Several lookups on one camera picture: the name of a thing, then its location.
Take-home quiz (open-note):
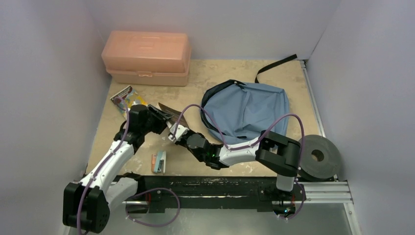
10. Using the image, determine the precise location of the pink plastic storage box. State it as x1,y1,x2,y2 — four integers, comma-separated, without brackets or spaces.
101,31,192,86

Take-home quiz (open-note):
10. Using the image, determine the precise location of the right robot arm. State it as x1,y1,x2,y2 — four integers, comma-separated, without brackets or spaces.
169,129,301,199

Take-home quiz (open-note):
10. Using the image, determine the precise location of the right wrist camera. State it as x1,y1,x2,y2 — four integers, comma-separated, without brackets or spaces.
168,123,189,143

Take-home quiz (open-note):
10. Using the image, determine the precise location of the purple cable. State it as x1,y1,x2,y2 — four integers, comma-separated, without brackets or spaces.
172,103,306,176
76,95,131,235

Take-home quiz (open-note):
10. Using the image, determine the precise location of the small orange eraser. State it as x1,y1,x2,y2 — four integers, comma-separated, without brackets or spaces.
151,154,159,173

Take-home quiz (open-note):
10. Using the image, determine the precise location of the black book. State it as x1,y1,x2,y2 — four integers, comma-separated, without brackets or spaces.
158,103,189,128

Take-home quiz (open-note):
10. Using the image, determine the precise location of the blue backpack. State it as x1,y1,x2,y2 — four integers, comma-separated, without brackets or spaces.
200,53,298,145

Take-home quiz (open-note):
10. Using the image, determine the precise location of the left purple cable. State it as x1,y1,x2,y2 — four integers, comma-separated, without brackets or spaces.
76,95,131,235

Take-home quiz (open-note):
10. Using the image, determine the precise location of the grey tape roll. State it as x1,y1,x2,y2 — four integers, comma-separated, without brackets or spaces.
299,135,342,182

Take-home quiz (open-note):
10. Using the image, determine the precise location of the light blue stapler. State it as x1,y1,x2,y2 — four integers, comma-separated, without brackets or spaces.
156,151,166,174

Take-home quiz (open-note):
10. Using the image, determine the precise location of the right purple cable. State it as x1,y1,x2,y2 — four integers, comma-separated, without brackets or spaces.
172,103,306,176

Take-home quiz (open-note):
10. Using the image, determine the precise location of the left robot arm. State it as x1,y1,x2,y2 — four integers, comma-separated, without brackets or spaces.
63,104,172,233

